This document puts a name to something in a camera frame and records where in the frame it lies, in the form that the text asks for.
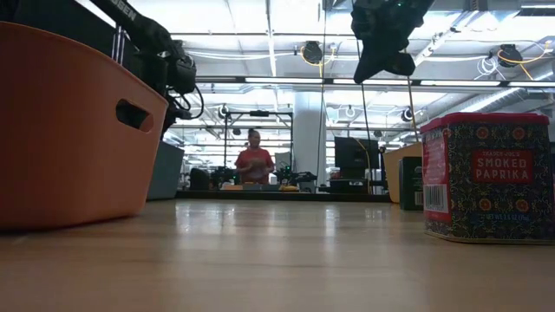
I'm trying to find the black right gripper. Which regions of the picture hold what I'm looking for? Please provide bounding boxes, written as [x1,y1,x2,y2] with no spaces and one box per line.
[350,0,434,85]

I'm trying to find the dark green spice tin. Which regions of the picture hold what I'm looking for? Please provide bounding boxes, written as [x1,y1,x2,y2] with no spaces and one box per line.
[398,156,425,212]

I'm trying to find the smoked paprika tin red lid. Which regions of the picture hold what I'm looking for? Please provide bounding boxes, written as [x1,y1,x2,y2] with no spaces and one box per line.
[419,112,555,244]

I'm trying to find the black computer monitor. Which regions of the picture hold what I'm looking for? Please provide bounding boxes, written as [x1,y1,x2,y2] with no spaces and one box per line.
[333,136,381,179]

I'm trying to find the white round column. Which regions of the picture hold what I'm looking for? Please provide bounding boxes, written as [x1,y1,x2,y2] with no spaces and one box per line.
[293,90,329,192]

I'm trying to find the long ceiling light bar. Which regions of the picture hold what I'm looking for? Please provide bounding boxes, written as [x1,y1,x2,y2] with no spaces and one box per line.
[194,75,555,88]

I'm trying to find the yellow plastic bin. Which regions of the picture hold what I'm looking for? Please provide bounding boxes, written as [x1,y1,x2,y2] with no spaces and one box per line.
[382,141,424,205]

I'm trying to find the distant black table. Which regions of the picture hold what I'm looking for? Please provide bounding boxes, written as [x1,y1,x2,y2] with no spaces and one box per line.
[175,190,391,204]

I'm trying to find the person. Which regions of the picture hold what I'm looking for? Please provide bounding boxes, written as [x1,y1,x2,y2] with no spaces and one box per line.
[234,127,276,185]

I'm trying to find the teal plastic bin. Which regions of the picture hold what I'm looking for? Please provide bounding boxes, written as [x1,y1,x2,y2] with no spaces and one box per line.
[146,140,186,202]

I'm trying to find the orange plastic bin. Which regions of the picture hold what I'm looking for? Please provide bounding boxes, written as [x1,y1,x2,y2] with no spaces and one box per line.
[0,21,169,233]

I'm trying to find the black ceiling cable reel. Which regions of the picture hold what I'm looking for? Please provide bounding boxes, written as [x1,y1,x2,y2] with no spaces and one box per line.
[497,43,524,68]
[302,40,324,65]

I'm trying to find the black metal frame stand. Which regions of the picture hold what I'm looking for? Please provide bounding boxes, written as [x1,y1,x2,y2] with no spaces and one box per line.
[223,110,295,170]

